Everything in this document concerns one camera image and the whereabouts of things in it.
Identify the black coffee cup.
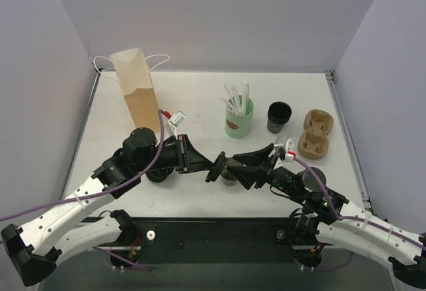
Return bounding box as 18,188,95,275
220,168,238,186

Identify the black cup lid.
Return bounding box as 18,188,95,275
205,151,228,182

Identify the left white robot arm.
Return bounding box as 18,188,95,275
1,128,214,286

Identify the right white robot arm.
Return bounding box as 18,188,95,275
228,144,425,289

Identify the green straw holder cup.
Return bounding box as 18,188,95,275
224,99,254,139

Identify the brown pulp cup carrier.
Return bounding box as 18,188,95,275
298,109,334,160

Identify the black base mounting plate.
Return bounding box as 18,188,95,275
107,218,318,265

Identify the brown paper bag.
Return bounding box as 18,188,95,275
93,48,160,132

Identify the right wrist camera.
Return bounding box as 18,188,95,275
274,135,296,168

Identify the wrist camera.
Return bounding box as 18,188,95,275
274,135,296,168
166,111,186,139

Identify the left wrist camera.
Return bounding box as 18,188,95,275
166,111,186,139

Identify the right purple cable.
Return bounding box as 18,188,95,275
292,156,426,248

